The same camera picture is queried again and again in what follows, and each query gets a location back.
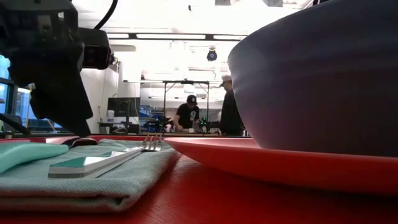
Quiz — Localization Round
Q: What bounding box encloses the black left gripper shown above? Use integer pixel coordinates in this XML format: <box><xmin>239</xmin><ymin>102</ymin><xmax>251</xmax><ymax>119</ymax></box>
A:
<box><xmin>0</xmin><ymin>0</ymin><xmax>95</xmax><ymax>138</ymax></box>

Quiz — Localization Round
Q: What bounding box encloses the teal-handled metal spoon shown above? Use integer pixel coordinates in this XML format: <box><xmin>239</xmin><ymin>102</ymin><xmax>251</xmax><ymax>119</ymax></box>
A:
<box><xmin>0</xmin><ymin>136</ymin><xmax>100</xmax><ymax>175</ymax></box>

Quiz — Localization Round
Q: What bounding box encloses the teal-handled metal fork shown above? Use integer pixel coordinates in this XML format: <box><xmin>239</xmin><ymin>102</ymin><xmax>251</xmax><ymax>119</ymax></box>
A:
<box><xmin>47</xmin><ymin>134</ymin><xmax>164</xmax><ymax>180</ymax></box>

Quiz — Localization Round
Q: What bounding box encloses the teal cloth napkin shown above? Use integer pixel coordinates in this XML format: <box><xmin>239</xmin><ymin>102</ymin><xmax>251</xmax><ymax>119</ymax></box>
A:
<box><xmin>0</xmin><ymin>138</ymin><xmax>182</xmax><ymax>213</ymax></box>

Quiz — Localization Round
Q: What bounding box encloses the red plastic tray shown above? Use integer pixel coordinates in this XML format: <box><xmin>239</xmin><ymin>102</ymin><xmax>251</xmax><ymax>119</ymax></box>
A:
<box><xmin>0</xmin><ymin>134</ymin><xmax>398</xmax><ymax>224</ymax></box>

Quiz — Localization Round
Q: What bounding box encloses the coral plastic plate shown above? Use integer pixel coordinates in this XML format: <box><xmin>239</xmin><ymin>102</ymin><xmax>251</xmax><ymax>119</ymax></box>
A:
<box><xmin>163</xmin><ymin>137</ymin><xmax>398</xmax><ymax>197</ymax></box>

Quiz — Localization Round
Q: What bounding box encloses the blue plastic bowl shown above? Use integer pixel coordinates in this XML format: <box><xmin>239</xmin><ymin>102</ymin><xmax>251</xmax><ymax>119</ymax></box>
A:
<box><xmin>227</xmin><ymin>0</ymin><xmax>398</xmax><ymax>158</ymax></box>

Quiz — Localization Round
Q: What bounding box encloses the large dark-framed window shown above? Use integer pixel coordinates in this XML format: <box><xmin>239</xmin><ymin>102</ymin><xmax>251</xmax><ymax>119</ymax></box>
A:
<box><xmin>0</xmin><ymin>55</ymin><xmax>65</xmax><ymax>132</ymax></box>

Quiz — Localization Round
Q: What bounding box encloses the black slanted bar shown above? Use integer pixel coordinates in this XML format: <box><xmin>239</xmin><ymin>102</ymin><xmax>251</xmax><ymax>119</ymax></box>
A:
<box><xmin>0</xmin><ymin>113</ymin><xmax>32</xmax><ymax>137</ymax></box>

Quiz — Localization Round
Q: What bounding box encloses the black computer monitor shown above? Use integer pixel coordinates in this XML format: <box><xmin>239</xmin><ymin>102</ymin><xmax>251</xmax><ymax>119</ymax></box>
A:
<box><xmin>107</xmin><ymin>96</ymin><xmax>142</xmax><ymax>119</ymax></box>

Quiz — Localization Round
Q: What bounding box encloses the black background desk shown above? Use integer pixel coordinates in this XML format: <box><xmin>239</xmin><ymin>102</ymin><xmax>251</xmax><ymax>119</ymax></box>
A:
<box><xmin>98</xmin><ymin>121</ymin><xmax>142</xmax><ymax>135</ymax></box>

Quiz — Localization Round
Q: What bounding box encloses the person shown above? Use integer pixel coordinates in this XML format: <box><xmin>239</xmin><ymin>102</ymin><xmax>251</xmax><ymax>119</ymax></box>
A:
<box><xmin>173</xmin><ymin>94</ymin><xmax>201</xmax><ymax>133</ymax></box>
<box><xmin>218</xmin><ymin>74</ymin><xmax>246</xmax><ymax>137</ymax></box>

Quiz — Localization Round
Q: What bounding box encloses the background wooden table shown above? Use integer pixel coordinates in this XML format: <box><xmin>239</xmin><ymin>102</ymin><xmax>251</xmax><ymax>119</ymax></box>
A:
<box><xmin>141</xmin><ymin>132</ymin><xmax>223</xmax><ymax>138</ymax></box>

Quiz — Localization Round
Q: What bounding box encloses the black aluminium table frame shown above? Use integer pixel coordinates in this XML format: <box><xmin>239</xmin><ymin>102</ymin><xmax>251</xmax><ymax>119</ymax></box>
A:
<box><xmin>0</xmin><ymin>132</ymin><xmax>251</xmax><ymax>139</ymax></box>

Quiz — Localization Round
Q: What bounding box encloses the black left wrist camera cable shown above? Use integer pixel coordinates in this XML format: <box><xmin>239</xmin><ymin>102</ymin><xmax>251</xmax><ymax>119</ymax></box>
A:
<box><xmin>93</xmin><ymin>0</ymin><xmax>120</xmax><ymax>31</ymax></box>

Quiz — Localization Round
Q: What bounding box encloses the black background gantry frame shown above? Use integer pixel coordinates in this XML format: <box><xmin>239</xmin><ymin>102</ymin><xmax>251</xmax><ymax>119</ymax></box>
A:
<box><xmin>162</xmin><ymin>80</ymin><xmax>210</xmax><ymax>134</ymax></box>

